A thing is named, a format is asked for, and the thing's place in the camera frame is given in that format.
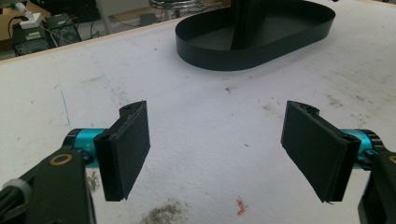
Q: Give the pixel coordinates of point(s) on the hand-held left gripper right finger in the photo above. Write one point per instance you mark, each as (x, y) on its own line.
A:
(317, 149)

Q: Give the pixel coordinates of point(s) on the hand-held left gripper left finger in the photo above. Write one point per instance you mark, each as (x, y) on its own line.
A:
(124, 149)

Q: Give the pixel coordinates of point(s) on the small orange scrap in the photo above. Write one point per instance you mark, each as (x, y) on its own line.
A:
(240, 208)

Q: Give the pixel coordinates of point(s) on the black stand with oval tray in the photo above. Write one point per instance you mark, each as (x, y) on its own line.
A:
(218, 59)

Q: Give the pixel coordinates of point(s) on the white metal stand leg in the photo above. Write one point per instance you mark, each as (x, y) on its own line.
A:
(104, 15)

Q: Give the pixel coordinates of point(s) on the black computer tower with plug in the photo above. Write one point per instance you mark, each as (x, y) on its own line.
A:
(29, 42)

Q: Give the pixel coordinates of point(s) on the white power adapter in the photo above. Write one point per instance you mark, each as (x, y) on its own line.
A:
(31, 20)

